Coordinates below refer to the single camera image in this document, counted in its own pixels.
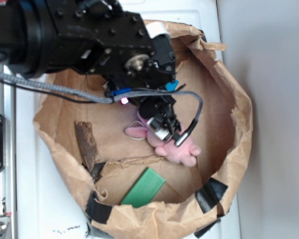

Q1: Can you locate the green wooden block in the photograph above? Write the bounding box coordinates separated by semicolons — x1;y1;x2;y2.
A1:
121;168;165;208

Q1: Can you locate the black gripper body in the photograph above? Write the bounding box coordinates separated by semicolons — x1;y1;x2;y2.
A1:
105;34;180;132

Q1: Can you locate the brown paper bag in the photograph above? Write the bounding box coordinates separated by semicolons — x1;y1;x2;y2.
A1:
33;22;253;239

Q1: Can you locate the grey braided cable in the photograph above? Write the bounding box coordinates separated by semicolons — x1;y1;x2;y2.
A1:
0;69;204;146

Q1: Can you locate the aluminium frame rail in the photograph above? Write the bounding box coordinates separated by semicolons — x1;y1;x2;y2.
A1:
0;82;17;239

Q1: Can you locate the pink plush bunny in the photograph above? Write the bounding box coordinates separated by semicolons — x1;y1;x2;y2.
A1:
125;113;202;167

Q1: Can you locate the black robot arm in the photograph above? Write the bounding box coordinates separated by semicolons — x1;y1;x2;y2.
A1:
0;0;180;134

